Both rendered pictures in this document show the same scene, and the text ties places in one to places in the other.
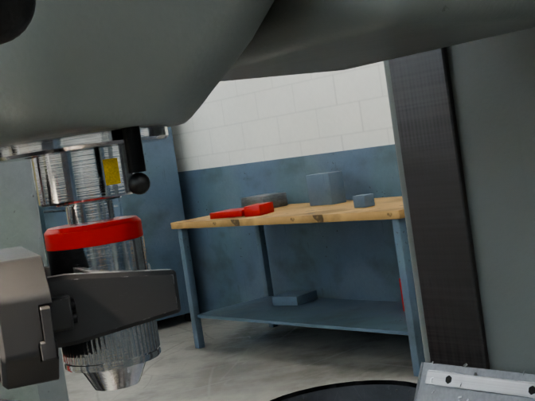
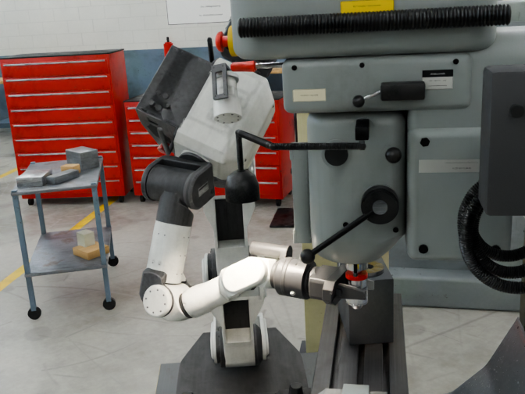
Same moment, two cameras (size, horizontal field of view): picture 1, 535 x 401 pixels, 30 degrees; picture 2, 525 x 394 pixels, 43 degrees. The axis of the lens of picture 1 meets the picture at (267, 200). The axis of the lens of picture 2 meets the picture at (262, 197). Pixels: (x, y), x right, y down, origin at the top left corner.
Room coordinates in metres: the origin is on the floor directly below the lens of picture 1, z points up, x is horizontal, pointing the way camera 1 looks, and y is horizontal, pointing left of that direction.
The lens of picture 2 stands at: (-0.54, -0.76, 1.83)
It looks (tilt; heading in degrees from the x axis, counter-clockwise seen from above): 16 degrees down; 48
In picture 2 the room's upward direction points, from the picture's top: 3 degrees counter-clockwise
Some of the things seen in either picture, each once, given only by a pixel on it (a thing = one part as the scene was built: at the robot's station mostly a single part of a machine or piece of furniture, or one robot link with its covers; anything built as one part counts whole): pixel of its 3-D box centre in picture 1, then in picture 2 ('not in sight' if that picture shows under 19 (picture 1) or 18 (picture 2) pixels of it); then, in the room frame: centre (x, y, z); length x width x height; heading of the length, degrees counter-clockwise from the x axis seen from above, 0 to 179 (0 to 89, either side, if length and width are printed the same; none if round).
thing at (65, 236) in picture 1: (93, 232); (356, 274); (0.48, 0.09, 1.26); 0.05 x 0.05 x 0.01
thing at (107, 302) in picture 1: (113, 302); (351, 293); (0.45, 0.08, 1.23); 0.06 x 0.02 x 0.03; 109
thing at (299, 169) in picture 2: not in sight; (301, 193); (0.42, 0.17, 1.44); 0.04 x 0.04 x 0.21; 37
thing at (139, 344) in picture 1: (104, 301); (356, 288); (0.48, 0.09, 1.23); 0.05 x 0.05 x 0.06
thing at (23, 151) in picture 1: (80, 142); not in sight; (0.48, 0.09, 1.31); 0.09 x 0.09 x 0.01
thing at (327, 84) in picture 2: not in sight; (375, 77); (0.51, 0.05, 1.68); 0.34 x 0.24 x 0.10; 127
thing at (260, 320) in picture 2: not in sight; (239, 338); (0.82, 0.91, 0.68); 0.21 x 0.20 x 0.13; 50
